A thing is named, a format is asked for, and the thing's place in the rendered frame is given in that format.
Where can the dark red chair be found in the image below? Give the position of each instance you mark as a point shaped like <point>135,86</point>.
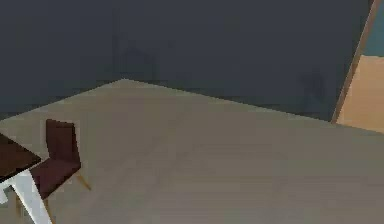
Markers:
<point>60,156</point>

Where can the dark brown white-legged table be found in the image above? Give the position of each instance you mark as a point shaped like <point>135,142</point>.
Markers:
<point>16,166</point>

